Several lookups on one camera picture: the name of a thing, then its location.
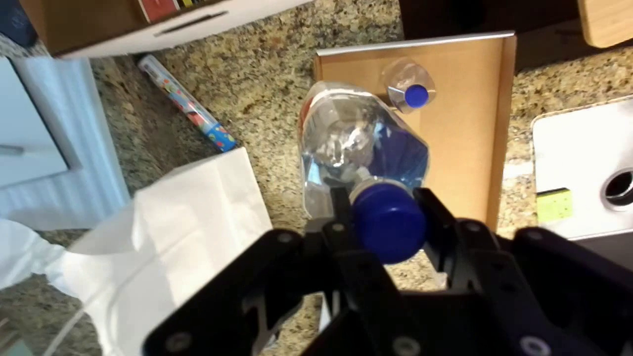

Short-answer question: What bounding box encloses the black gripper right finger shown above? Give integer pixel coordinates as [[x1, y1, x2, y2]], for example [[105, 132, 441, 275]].
[[413, 186, 633, 356]]

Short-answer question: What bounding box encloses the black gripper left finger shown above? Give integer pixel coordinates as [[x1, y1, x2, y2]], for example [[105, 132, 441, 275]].
[[140, 184, 397, 356]]

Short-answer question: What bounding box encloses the blue cap water bottle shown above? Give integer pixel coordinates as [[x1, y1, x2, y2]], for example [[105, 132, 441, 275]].
[[296, 81, 431, 267], [382, 57, 439, 115]]

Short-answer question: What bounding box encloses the large flat cardboard box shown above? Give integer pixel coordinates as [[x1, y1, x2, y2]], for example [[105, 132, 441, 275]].
[[310, 32, 520, 233]]

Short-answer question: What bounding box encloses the small green pad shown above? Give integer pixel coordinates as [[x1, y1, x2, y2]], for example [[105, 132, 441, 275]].
[[536, 186, 575, 225]]

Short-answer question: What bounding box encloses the white paper towel roll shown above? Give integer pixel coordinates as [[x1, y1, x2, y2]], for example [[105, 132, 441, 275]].
[[530, 97, 633, 243]]

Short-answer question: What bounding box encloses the white paper bag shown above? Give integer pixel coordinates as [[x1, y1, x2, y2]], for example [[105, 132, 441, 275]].
[[45, 144, 275, 356]]

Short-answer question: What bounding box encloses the white flat strip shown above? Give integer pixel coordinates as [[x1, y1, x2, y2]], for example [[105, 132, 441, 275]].
[[314, 30, 518, 59]]

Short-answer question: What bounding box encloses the colourful wrapping paper roll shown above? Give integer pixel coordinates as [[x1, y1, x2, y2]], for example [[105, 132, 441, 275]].
[[136, 53, 239, 154]]

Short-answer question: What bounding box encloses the light wooden board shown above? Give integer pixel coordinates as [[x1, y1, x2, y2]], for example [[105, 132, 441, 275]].
[[575, 0, 633, 51]]

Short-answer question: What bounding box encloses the crumpled white tissue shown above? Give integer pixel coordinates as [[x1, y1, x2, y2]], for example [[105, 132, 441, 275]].
[[0, 217, 65, 293]]

